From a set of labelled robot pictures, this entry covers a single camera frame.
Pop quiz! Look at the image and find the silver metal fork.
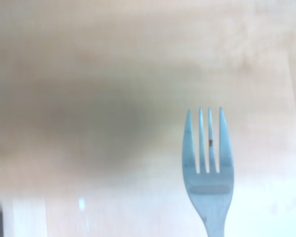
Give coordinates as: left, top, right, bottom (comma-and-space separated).
182, 106, 235, 237

